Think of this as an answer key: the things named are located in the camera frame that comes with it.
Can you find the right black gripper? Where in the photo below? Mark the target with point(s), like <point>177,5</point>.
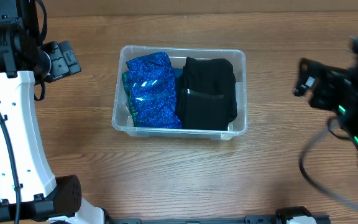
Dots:
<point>319,74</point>

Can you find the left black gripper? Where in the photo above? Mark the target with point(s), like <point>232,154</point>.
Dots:
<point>64,60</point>

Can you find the sparkly blue sequin garment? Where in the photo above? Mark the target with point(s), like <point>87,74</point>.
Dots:
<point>150,85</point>

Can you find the large black garment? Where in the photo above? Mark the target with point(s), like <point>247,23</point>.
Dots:
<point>206,95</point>

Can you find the blue denim jeans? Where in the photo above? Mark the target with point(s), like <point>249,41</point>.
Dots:
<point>178,72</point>

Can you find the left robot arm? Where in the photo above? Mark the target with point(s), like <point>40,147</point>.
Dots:
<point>28,188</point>

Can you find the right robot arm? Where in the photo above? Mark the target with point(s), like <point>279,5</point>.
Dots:
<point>345,120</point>

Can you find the clear plastic storage bin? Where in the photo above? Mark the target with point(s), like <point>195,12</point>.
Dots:
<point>122,119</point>

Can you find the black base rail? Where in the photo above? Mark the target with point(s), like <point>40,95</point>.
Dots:
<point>249,219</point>

